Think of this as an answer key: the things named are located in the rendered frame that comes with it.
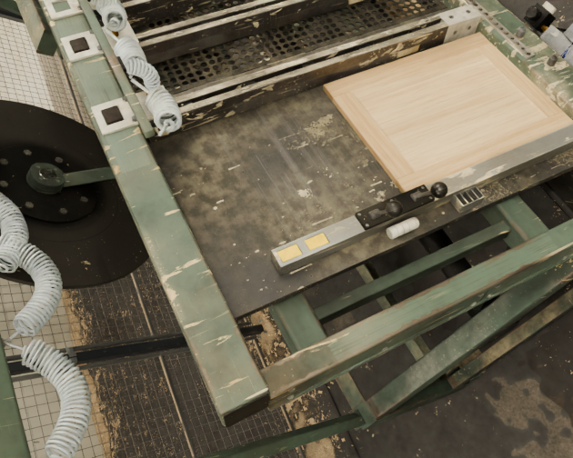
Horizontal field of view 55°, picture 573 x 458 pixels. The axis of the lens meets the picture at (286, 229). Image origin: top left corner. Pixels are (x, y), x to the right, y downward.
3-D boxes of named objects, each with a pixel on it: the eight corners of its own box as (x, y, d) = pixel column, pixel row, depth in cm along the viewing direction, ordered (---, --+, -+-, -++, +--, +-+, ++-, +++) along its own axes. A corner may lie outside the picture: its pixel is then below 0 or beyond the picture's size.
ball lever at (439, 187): (423, 202, 134) (453, 194, 121) (410, 207, 133) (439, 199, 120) (417, 187, 134) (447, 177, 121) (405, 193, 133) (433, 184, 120)
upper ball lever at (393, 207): (382, 219, 131) (408, 213, 118) (368, 225, 129) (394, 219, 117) (376, 204, 130) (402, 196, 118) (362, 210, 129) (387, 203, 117)
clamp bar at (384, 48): (477, 37, 173) (507, -34, 153) (112, 162, 140) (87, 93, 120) (458, 19, 178) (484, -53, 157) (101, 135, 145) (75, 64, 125)
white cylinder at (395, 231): (391, 242, 131) (418, 229, 133) (394, 234, 128) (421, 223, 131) (384, 232, 132) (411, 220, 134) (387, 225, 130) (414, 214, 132)
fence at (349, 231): (587, 142, 151) (594, 132, 148) (280, 275, 125) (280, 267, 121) (574, 129, 153) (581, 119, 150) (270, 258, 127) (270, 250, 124)
